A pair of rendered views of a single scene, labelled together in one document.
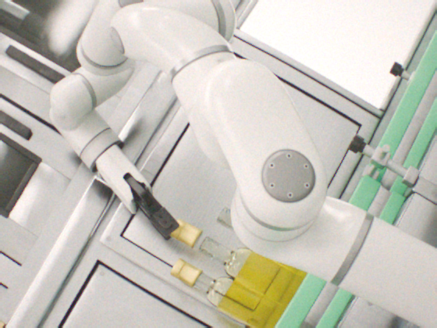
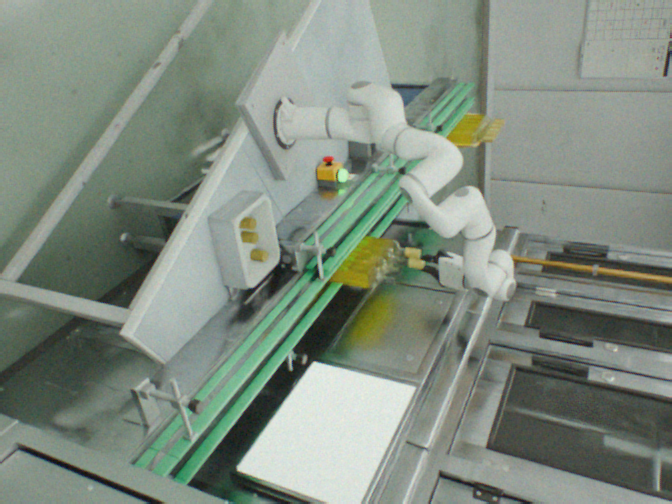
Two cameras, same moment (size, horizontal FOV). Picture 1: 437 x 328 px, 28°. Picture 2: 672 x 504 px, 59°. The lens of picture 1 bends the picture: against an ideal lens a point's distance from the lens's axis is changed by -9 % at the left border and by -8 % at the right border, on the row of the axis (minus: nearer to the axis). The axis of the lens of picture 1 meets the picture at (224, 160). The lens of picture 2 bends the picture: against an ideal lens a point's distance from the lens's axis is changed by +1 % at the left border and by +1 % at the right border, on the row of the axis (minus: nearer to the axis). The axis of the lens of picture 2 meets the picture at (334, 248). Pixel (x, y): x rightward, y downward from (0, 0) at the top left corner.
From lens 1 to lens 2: 1.94 m
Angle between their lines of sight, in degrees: 75
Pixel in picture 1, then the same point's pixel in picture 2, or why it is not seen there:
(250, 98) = (380, 91)
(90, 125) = not seen: hidden behind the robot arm
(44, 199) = (511, 310)
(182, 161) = (432, 324)
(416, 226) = (297, 232)
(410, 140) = (296, 296)
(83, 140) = not seen: hidden behind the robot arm
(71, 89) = (497, 254)
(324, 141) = (350, 343)
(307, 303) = (350, 214)
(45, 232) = not seen: hidden behind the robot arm
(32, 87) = (552, 350)
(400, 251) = (313, 110)
